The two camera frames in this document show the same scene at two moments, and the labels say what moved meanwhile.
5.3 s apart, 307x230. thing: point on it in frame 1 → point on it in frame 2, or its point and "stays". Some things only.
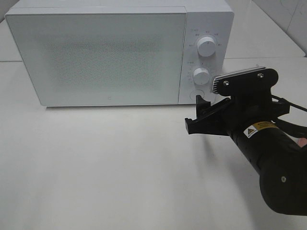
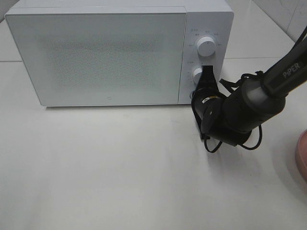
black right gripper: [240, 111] → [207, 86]
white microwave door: [89, 59] stays
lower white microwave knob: [201, 75] stays
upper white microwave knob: [206, 46] stays
